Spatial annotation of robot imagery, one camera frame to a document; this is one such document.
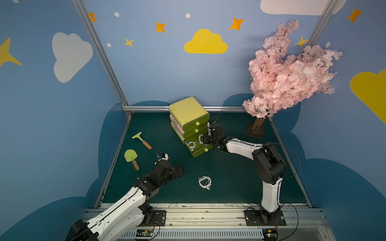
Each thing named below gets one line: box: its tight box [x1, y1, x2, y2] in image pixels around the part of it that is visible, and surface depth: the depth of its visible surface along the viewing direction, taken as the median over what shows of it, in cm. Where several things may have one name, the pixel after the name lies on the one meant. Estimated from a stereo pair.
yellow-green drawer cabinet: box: [168, 96, 213, 159], surface depth 95 cm
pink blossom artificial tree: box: [242, 20, 343, 119], surface depth 68 cm
